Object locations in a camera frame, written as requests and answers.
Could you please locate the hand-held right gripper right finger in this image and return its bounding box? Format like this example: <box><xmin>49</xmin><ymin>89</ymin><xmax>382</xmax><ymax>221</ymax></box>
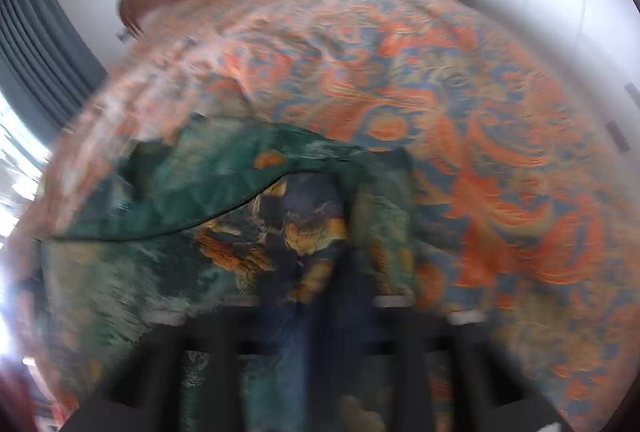
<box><xmin>312</xmin><ymin>252</ymin><xmax>576</xmax><ymax>432</ymax></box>

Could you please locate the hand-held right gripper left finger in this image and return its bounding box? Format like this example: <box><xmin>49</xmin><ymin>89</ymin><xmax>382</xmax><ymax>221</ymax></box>
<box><xmin>62</xmin><ymin>269</ymin><xmax>313</xmax><ymax>432</ymax></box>

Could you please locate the green patterned jacket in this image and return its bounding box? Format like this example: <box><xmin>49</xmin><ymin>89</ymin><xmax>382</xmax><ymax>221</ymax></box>
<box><xmin>35</xmin><ymin>115</ymin><xmax>423</xmax><ymax>432</ymax></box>

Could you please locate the orange paisley quilt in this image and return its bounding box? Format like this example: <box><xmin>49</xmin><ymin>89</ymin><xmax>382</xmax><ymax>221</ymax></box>
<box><xmin>15</xmin><ymin>0</ymin><xmax>640</xmax><ymax>432</ymax></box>

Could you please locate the glass balcony door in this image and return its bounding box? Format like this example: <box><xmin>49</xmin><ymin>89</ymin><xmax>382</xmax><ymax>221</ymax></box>
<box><xmin>0</xmin><ymin>85</ymin><xmax>48</xmax><ymax>243</ymax></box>

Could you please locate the grey-blue curtain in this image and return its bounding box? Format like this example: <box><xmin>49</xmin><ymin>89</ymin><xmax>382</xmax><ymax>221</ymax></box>
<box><xmin>0</xmin><ymin>0</ymin><xmax>109</xmax><ymax>148</ymax></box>

